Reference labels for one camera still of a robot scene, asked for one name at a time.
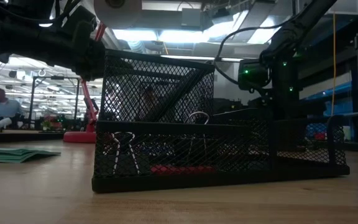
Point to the small black binder clip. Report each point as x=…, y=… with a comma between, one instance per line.
x=199, y=112

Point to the small red object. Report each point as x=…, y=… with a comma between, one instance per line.
x=182, y=170

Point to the large black binder clip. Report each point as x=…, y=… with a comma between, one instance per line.
x=126, y=165

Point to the black mesh desk organizer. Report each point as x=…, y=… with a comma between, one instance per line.
x=197, y=183

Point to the square sticky note pad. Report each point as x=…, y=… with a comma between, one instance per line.
x=11, y=154

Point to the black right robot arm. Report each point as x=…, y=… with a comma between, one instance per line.
x=294, y=31

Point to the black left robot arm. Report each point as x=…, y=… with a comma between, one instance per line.
x=11, y=34

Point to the red background machine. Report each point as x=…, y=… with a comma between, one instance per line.
x=52, y=123

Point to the red desk lamp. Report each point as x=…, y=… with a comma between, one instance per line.
x=79, y=137

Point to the small red box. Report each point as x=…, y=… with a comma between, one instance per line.
x=319, y=136

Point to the person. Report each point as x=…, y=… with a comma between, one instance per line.
x=5, y=107

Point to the background wooden workbench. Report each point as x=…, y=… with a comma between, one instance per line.
x=26, y=136

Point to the black rack frame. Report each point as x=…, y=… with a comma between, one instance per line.
x=32, y=102

